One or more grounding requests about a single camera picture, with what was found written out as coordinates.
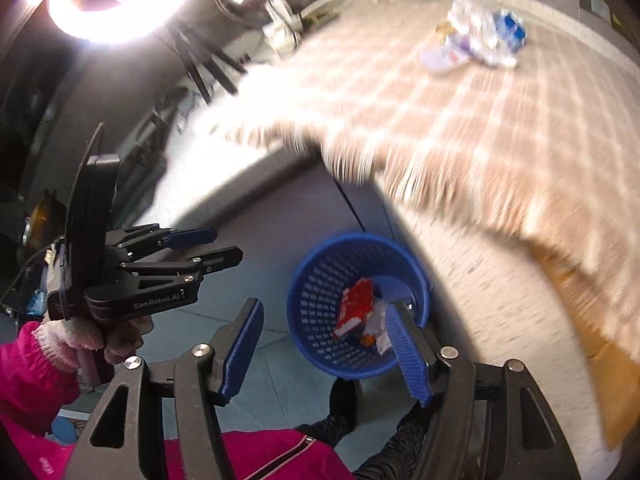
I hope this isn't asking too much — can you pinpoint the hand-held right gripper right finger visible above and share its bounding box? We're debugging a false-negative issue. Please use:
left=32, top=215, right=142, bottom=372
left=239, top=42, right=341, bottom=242
left=385, top=301, right=581, bottom=480

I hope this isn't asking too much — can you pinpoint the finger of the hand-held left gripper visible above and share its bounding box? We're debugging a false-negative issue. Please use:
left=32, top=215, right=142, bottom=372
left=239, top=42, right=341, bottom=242
left=107, top=224, right=218, bottom=261
left=120, top=246, right=244, bottom=284

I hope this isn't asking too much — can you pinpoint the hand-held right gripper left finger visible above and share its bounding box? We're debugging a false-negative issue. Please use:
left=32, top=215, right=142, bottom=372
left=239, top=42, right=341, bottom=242
left=70, top=297, right=265, bottom=480

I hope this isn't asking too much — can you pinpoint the clear plastic bottle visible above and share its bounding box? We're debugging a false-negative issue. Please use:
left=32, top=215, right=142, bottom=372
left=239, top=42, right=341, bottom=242
left=370, top=300, right=397, bottom=356

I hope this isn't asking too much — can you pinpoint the red snack bag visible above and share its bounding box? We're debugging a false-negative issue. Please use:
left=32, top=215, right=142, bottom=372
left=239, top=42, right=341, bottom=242
left=334, top=280, right=376, bottom=342

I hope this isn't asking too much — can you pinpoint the blue plastic basket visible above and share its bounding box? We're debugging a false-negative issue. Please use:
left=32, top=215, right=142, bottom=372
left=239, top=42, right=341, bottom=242
left=287, top=232, right=431, bottom=379

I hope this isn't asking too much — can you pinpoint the white blue small packet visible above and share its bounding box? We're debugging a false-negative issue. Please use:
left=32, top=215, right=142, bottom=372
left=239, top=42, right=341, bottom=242
left=419, top=42, right=472, bottom=73

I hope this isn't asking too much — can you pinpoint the clear bag with blue label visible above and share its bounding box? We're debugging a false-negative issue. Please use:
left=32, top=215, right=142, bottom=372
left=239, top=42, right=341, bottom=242
left=480, top=10, right=527, bottom=69

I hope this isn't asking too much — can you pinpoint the clear wrapper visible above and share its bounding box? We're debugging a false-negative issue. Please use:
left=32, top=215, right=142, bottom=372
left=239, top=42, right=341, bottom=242
left=446, top=0, right=501, bottom=57

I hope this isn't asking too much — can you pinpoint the person's left forearm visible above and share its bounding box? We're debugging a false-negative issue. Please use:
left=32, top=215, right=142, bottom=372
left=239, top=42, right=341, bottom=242
left=0, top=321, right=81, bottom=436

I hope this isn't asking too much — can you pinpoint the person's left hand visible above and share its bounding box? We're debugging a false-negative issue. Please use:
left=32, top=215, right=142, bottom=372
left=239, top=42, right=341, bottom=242
left=30, top=316, right=153, bottom=376

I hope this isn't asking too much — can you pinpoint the person's leg in black pants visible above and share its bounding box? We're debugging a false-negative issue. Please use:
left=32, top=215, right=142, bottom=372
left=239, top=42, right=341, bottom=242
left=295, top=400, right=436, bottom=480

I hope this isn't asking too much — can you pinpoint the pink jacket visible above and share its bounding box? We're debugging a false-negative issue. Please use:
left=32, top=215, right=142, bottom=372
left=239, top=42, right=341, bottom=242
left=0, top=412, right=353, bottom=480

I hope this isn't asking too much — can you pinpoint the black tripod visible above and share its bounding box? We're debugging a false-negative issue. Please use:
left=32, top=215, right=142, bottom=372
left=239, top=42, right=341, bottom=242
left=170, top=25, right=247, bottom=107

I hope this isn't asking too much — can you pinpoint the plaid fringed cloth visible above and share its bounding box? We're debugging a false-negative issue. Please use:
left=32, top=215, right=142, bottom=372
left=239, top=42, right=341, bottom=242
left=215, top=0, right=640, bottom=361

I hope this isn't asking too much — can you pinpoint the white ring light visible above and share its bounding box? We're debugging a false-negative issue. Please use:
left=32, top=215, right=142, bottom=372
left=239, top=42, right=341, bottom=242
left=47, top=0, right=201, bottom=44

